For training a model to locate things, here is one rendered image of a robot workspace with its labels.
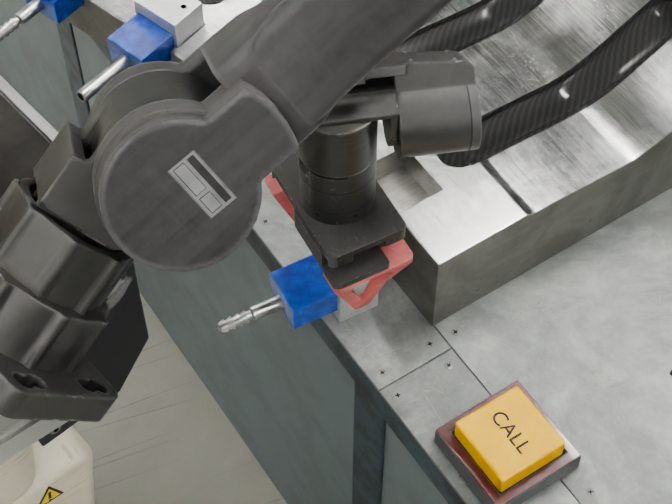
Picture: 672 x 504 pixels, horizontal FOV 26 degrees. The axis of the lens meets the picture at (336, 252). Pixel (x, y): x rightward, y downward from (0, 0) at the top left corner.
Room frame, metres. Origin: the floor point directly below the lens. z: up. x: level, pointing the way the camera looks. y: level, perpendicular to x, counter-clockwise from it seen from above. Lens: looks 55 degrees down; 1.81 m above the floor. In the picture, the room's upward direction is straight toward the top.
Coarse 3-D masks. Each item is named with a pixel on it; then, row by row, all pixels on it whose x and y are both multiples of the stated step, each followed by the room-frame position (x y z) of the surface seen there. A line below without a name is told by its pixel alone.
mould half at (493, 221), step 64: (576, 0) 0.89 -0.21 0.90; (640, 0) 0.87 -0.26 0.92; (512, 64) 0.83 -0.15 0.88; (576, 128) 0.76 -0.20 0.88; (640, 128) 0.76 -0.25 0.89; (448, 192) 0.69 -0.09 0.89; (512, 192) 0.70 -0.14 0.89; (576, 192) 0.70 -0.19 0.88; (640, 192) 0.74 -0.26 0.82; (448, 256) 0.63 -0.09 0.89; (512, 256) 0.67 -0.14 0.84
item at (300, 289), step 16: (272, 272) 0.65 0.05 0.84; (288, 272) 0.65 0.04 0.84; (304, 272) 0.65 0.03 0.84; (320, 272) 0.65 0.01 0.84; (272, 288) 0.65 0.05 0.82; (288, 288) 0.63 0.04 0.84; (304, 288) 0.63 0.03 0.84; (320, 288) 0.63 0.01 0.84; (256, 304) 0.63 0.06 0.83; (272, 304) 0.63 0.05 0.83; (288, 304) 0.62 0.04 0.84; (304, 304) 0.62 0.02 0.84; (320, 304) 0.62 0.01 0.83; (336, 304) 0.63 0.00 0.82; (368, 304) 0.64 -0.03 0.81; (240, 320) 0.61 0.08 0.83; (288, 320) 0.62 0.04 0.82; (304, 320) 0.62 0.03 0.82
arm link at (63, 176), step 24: (168, 72) 0.49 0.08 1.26; (120, 96) 0.47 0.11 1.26; (144, 96) 0.46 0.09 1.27; (168, 96) 0.46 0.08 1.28; (192, 96) 0.46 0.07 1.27; (96, 120) 0.47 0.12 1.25; (72, 144) 0.44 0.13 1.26; (96, 144) 0.45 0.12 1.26; (48, 168) 0.44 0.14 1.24; (72, 168) 0.43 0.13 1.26; (48, 192) 0.42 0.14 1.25; (72, 192) 0.42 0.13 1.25; (72, 216) 0.41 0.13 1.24; (96, 216) 0.42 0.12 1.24; (96, 240) 0.41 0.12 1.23
